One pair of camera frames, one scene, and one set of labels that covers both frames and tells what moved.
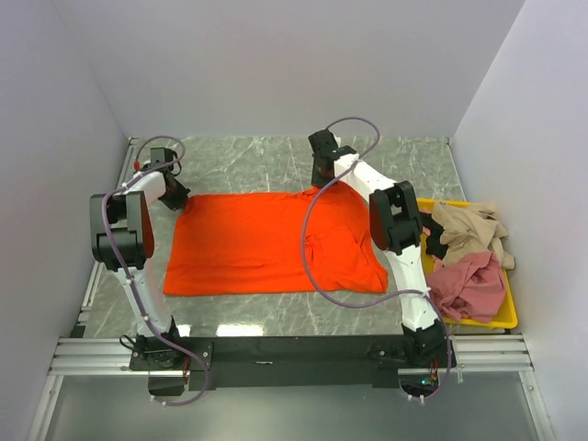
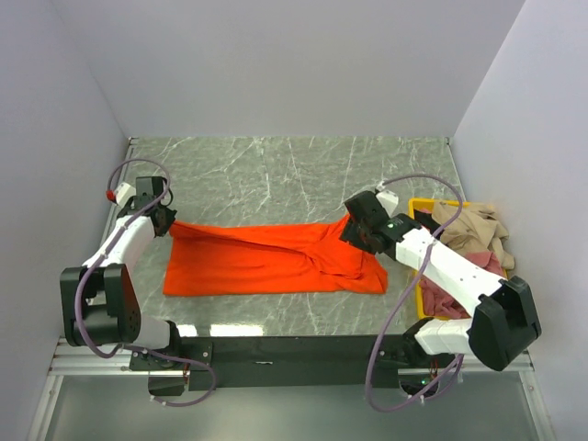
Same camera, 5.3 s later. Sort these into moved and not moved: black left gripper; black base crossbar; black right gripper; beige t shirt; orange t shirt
Moved: black right gripper; black left gripper; orange t shirt
Not moved: beige t shirt; black base crossbar
